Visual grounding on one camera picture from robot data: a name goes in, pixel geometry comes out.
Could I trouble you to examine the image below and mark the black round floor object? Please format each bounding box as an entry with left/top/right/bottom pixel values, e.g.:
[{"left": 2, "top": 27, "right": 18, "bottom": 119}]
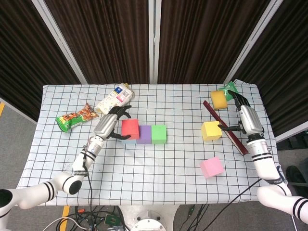
[{"left": 286, "top": 165, "right": 308, "bottom": 191}]

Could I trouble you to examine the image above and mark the dark red long box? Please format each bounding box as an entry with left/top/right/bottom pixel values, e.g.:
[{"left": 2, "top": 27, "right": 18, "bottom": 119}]
[{"left": 203, "top": 100, "right": 249, "bottom": 156}]

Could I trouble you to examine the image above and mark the black floor cable bundle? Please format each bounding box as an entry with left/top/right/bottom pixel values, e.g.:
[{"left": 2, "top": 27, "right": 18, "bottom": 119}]
[{"left": 72, "top": 205, "right": 127, "bottom": 231}]

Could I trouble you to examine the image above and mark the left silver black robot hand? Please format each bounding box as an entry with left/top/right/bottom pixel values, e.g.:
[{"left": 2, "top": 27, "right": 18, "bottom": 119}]
[{"left": 93, "top": 105, "right": 132, "bottom": 141}]

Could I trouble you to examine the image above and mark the pink foam cube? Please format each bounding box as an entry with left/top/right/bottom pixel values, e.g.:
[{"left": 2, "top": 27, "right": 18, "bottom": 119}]
[{"left": 200, "top": 156, "right": 225, "bottom": 179}]

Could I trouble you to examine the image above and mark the green foam cube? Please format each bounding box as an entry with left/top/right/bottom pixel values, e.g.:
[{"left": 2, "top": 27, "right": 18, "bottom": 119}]
[{"left": 151, "top": 124, "right": 167, "bottom": 144}]

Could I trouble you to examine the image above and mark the yellow sponge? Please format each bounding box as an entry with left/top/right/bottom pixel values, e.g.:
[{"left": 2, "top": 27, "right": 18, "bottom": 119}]
[{"left": 210, "top": 90, "right": 228, "bottom": 110}]

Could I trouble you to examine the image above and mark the red foam cube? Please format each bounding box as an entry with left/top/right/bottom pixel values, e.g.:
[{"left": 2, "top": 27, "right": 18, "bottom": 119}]
[{"left": 121, "top": 118, "right": 141, "bottom": 140}]

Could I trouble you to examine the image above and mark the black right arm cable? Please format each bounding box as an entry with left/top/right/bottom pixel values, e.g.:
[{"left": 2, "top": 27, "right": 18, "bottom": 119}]
[{"left": 211, "top": 179, "right": 262, "bottom": 231}]

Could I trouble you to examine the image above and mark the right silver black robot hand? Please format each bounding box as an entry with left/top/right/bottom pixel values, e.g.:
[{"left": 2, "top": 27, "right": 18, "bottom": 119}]
[{"left": 218, "top": 90, "right": 265, "bottom": 136}]

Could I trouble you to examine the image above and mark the white snack package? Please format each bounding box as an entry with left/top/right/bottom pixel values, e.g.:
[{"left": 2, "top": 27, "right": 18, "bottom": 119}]
[{"left": 94, "top": 83, "right": 134, "bottom": 115}]

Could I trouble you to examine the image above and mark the white checkered tablecloth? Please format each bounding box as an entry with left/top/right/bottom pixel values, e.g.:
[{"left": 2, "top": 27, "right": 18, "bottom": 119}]
[{"left": 16, "top": 79, "right": 289, "bottom": 206}]

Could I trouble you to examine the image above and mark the white partition post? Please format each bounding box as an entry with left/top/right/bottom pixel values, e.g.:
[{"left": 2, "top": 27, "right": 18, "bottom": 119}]
[
  {"left": 31, "top": 0, "right": 88, "bottom": 84},
  {"left": 148, "top": 0, "right": 162, "bottom": 84},
  {"left": 223, "top": 0, "right": 284, "bottom": 84}
]

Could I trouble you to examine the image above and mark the green orange snack bag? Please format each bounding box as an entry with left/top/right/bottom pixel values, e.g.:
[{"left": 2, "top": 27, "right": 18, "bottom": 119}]
[{"left": 55, "top": 103, "right": 100, "bottom": 133}]

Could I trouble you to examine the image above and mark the purple foam cube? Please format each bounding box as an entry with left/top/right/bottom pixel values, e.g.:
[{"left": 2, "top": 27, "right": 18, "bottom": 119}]
[{"left": 136, "top": 125, "right": 153, "bottom": 144}]

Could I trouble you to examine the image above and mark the white floor cable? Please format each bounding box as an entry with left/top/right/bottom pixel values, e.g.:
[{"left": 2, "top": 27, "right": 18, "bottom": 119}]
[{"left": 44, "top": 216, "right": 87, "bottom": 231}]

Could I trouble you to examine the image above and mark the green circuit board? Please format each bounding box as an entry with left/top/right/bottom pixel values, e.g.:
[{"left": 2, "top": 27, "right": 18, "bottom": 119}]
[{"left": 104, "top": 214, "right": 120, "bottom": 226}]

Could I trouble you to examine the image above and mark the green sachet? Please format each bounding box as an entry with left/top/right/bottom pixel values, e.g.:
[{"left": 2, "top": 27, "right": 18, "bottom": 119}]
[{"left": 218, "top": 81, "right": 240, "bottom": 101}]

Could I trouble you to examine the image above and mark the dark brown ribbed partition panel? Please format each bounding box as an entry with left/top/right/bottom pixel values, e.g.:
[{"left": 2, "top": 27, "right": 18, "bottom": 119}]
[
  {"left": 0, "top": 0, "right": 81, "bottom": 121},
  {"left": 234, "top": 0, "right": 308, "bottom": 137},
  {"left": 157, "top": 0, "right": 272, "bottom": 84},
  {"left": 44, "top": 0, "right": 150, "bottom": 84}
]

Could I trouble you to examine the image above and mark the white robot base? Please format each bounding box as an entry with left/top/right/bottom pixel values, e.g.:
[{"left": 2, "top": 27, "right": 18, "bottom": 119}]
[{"left": 120, "top": 204, "right": 180, "bottom": 231}]

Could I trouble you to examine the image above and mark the yellow foam cube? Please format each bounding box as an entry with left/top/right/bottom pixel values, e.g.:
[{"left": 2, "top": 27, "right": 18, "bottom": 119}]
[{"left": 201, "top": 121, "right": 223, "bottom": 141}]

